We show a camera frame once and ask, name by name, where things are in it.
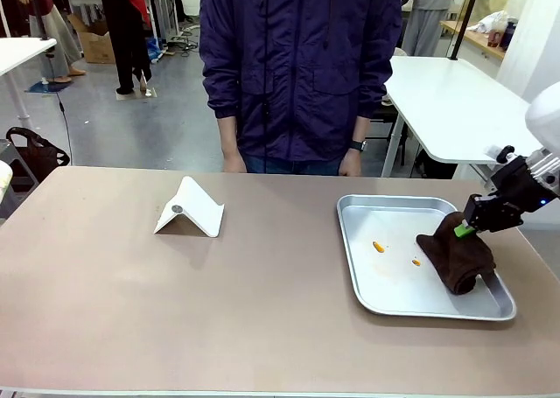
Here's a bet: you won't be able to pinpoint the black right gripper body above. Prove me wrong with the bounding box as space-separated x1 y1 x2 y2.
488 155 549 214

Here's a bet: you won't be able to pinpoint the dark brown cloth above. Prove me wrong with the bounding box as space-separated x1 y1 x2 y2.
416 211 498 296

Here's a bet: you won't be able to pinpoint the person's right forearm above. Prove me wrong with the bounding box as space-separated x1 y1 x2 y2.
217 116 241 152

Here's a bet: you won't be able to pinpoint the person's left forearm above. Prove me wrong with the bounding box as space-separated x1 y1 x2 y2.
351 115 374 143

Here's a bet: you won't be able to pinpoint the person's left hand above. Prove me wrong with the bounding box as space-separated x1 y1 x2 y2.
338 149 364 178

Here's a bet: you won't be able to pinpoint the person's right hand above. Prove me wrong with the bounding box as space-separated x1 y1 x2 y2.
221 149 249 174

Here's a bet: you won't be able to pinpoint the silver metal tray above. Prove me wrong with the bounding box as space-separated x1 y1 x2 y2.
336 193 517 322

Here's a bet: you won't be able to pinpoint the large white table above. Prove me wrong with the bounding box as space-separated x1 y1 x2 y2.
381 55 543 179

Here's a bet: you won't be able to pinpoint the dark blue bottle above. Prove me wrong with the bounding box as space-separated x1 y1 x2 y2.
498 18 519 52

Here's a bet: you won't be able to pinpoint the wooden workbench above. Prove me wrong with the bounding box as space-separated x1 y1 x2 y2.
439 19 508 61

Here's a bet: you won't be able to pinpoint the white plastic bag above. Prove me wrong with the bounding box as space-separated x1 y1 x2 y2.
465 10 509 36

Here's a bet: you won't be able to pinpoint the black pole with clamp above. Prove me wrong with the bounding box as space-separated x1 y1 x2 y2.
449 0 483 62

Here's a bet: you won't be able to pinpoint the blue jeans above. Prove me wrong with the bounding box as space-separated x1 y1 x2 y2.
243 154 343 177

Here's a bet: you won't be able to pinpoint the person in grey trousers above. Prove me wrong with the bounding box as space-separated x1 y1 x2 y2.
401 0 457 58

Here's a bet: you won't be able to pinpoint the person in purple jacket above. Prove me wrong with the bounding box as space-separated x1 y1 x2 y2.
199 0 403 163

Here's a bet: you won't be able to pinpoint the white folded roller stand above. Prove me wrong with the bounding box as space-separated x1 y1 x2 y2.
152 175 226 239

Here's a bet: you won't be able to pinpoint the person in black trousers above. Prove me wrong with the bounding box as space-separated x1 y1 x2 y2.
96 0 155 96

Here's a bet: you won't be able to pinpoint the cardboard box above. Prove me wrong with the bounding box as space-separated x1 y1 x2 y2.
66 14 117 65

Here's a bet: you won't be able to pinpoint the person in grey skirt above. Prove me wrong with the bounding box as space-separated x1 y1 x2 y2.
16 0 88 84

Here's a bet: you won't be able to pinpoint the thin black stand pole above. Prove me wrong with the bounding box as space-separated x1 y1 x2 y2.
29 0 56 60

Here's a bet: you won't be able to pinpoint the small white table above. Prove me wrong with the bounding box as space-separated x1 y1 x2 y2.
0 37 59 130

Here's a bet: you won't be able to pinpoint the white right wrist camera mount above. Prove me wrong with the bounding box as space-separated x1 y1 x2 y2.
482 144 518 166

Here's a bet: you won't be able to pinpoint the black floor cables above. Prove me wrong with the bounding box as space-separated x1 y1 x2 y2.
165 24 202 57

